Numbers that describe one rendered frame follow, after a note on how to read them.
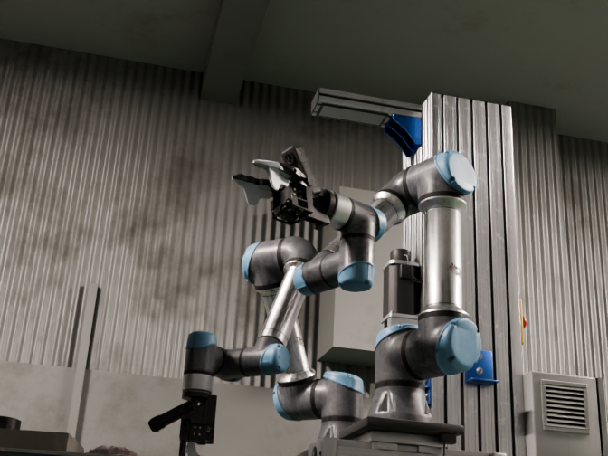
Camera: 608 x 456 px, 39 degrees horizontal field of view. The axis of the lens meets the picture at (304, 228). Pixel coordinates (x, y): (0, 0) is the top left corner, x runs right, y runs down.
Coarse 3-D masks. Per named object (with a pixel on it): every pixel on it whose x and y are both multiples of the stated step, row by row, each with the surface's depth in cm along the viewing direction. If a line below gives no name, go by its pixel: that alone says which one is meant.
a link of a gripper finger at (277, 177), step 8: (256, 160) 169; (264, 160) 170; (264, 168) 171; (272, 168) 170; (272, 176) 170; (280, 176) 172; (288, 176) 174; (272, 184) 169; (280, 184) 172; (288, 184) 174
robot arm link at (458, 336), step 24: (408, 168) 214; (432, 168) 205; (456, 168) 204; (408, 192) 211; (432, 192) 203; (456, 192) 203; (432, 216) 203; (456, 216) 203; (432, 240) 201; (456, 240) 200; (432, 264) 198; (456, 264) 198; (432, 288) 196; (456, 288) 196; (432, 312) 192; (456, 312) 192; (408, 336) 197; (432, 336) 190; (456, 336) 188; (408, 360) 194; (432, 360) 189; (456, 360) 187
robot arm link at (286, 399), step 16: (272, 240) 250; (256, 256) 248; (272, 256) 245; (256, 272) 248; (272, 272) 247; (256, 288) 251; (272, 288) 247; (304, 352) 253; (288, 368) 251; (304, 368) 252; (288, 384) 250; (304, 384) 250; (288, 400) 251; (304, 400) 249; (288, 416) 253; (304, 416) 251
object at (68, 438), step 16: (0, 432) 117; (16, 432) 117; (32, 432) 117; (48, 432) 117; (64, 432) 118; (16, 448) 116; (32, 448) 116; (48, 448) 117; (64, 448) 117; (80, 448) 127
